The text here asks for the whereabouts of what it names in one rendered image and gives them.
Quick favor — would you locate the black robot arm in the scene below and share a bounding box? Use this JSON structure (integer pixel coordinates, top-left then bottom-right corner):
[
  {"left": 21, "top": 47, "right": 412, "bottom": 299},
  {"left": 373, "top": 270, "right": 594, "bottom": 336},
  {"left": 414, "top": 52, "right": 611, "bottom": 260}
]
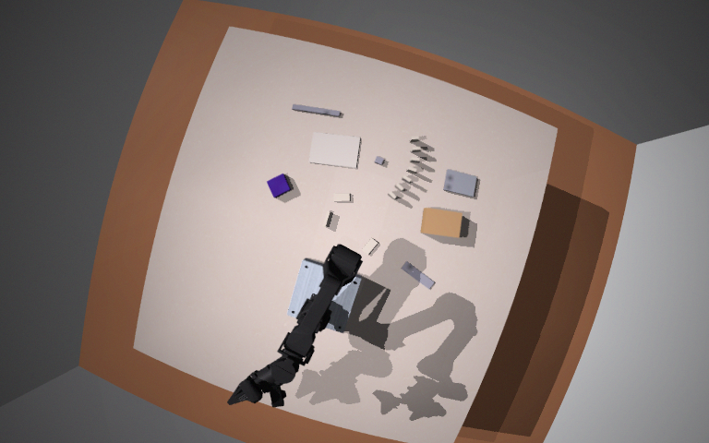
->
[{"left": 265, "top": 244, "right": 363, "bottom": 408}]

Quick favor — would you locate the brown rectangular block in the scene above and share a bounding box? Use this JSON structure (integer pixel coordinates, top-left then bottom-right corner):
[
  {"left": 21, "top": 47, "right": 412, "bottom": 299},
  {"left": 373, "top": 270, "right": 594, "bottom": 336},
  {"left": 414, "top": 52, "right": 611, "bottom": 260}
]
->
[{"left": 421, "top": 208, "right": 462, "bottom": 237}]

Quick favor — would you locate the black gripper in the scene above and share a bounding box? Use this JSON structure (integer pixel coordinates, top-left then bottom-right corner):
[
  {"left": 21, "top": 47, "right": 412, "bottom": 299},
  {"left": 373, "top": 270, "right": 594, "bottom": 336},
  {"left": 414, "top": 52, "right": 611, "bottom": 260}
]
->
[{"left": 227, "top": 364, "right": 281, "bottom": 405}]

